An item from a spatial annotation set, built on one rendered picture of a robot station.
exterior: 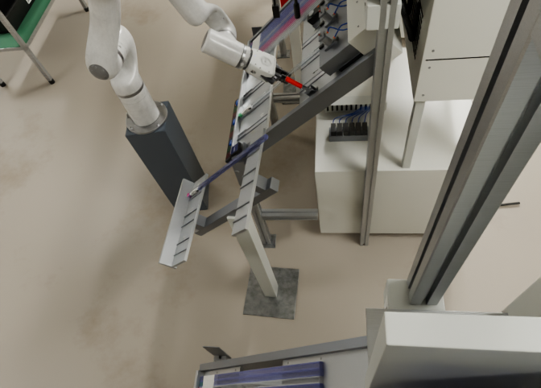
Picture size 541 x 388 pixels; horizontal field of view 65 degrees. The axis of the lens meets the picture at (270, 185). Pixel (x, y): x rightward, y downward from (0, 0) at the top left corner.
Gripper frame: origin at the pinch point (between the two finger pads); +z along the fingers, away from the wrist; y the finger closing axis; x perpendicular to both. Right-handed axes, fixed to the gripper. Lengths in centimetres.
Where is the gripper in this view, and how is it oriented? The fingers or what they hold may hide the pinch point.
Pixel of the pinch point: (284, 76)
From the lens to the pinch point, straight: 160.0
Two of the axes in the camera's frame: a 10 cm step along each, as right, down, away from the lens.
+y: 0.8, -8.5, 5.2
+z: 8.8, 3.1, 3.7
